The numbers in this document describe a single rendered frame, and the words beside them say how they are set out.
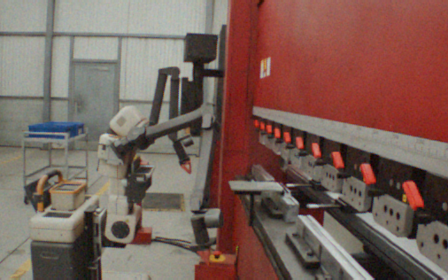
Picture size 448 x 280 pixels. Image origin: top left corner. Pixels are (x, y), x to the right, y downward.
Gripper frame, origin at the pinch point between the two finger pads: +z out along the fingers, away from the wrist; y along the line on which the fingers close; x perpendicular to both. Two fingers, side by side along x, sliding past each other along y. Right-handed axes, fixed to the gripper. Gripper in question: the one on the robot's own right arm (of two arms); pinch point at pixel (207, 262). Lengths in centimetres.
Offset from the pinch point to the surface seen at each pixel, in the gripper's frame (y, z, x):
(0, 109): -614, -187, 673
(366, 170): 56, -36, -50
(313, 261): 40.8, 0.6, -14.4
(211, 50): 2, -106, 151
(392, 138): 62, -43, -54
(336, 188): 51, -27, -24
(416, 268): 73, 4, -29
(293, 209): 38, -5, 36
